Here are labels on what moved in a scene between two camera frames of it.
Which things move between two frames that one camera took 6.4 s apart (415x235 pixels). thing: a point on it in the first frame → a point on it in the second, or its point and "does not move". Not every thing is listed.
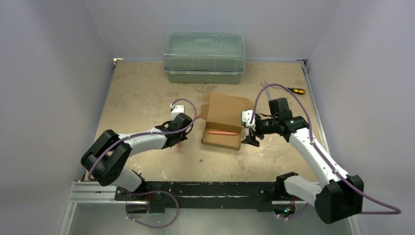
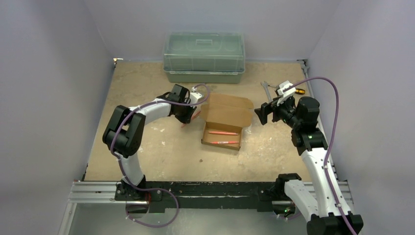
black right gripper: x=252 y=130 → x=273 y=110
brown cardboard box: x=222 y=120 does not move
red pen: x=220 y=132 does not move
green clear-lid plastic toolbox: x=200 y=57 does not move
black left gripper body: x=181 y=137 → x=184 y=112
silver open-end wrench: x=265 y=83 does not move
